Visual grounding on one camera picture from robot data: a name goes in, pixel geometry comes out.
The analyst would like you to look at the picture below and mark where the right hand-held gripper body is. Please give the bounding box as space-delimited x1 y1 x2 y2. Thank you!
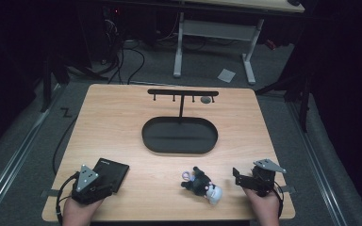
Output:
241 158 288 198

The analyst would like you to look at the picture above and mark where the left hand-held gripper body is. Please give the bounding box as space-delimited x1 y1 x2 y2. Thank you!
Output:
71 164 114 205

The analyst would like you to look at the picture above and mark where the black wallet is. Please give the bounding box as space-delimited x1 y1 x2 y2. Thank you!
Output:
91 157 130 193

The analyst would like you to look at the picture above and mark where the black hook rack with tray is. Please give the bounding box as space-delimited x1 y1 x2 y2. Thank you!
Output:
141 89 220 155

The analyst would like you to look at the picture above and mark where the person's right hand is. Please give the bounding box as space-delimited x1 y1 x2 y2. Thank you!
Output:
243 187 281 226

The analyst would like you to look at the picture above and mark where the person's left hand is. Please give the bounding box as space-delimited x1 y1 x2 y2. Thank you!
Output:
61 197 105 226

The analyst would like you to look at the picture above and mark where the black metal stand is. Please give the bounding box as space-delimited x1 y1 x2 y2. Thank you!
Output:
40 56 71 113
255 71 316 134

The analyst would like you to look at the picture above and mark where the grey paper sheet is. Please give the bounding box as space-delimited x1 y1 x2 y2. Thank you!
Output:
217 68 237 84

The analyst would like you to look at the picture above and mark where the small red object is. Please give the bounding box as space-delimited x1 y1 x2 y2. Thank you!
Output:
265 39 278 52

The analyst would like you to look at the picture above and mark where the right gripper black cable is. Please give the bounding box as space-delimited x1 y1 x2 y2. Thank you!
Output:
271 185 285 219

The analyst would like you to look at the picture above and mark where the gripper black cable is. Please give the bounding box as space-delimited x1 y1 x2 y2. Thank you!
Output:
271 185 285 219
55 171 80 225

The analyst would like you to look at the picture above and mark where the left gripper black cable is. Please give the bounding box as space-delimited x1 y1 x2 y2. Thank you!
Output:
55 171 80 225

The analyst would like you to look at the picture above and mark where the black floor cable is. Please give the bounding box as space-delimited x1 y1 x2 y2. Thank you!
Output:
52 117 78 176

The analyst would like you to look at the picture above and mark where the metal floor rail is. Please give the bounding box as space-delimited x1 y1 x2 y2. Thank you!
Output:
286 99 349 226
0 84 68 222

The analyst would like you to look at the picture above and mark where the bundle of black cables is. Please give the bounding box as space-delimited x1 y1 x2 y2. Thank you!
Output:
99 46 146 85

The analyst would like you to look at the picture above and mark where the white frame desk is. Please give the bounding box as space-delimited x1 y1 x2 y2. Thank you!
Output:
173 0 305 86

